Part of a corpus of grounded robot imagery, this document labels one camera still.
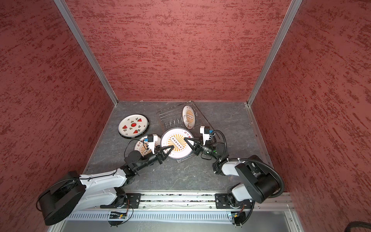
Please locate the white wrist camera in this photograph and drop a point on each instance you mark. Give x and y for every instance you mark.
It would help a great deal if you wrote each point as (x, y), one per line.
(150, 142)
(205, 132)

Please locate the orange sunburst plate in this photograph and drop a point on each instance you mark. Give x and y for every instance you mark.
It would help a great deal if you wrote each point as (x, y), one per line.
(188, 117)
(175, 137)

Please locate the circuit board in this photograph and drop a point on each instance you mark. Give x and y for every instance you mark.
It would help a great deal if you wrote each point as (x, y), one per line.
(237, 219)
(117, 216)

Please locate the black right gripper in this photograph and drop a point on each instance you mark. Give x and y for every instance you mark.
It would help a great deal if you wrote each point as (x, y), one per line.
(197, 146)

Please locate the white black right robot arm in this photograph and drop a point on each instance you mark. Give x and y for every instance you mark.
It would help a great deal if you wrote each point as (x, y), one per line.
(259, 181)

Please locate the aluminium right corner post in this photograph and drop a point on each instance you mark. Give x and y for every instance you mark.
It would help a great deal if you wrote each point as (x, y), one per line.
(285, 25)

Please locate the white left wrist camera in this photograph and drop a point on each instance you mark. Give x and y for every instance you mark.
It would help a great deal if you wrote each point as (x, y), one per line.
(150, 142)

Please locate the watermelon pattern white plate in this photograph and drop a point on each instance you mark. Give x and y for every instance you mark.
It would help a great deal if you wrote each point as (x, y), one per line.
(134, 125)

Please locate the right circuit board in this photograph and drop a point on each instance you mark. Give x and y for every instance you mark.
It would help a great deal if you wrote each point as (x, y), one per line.
(237, 219)

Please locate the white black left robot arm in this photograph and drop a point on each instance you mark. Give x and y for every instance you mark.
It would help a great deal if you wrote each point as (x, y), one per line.
(76, 192)

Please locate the brown lettered rim plate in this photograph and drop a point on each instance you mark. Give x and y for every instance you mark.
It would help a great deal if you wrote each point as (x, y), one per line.
(139, 146)

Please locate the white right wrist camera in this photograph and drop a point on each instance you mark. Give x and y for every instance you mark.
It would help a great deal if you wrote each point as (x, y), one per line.
(205, 132)

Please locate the aluminium left corner post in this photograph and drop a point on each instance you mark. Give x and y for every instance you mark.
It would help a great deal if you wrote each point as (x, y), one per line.
(67, 15)

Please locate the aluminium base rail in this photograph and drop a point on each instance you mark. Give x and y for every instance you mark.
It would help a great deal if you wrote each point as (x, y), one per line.
(158, 211)

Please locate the brown striped rim plate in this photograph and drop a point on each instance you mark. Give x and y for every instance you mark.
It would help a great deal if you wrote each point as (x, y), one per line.
(148, 121)

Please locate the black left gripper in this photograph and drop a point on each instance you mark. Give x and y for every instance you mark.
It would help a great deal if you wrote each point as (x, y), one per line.
(160, 155)

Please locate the aluminium corner post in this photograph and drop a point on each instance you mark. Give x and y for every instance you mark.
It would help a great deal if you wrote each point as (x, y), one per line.
(67, 15)
(285, 25)

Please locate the left circuit board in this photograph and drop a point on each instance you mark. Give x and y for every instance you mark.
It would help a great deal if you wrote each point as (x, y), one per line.
(117, 216)

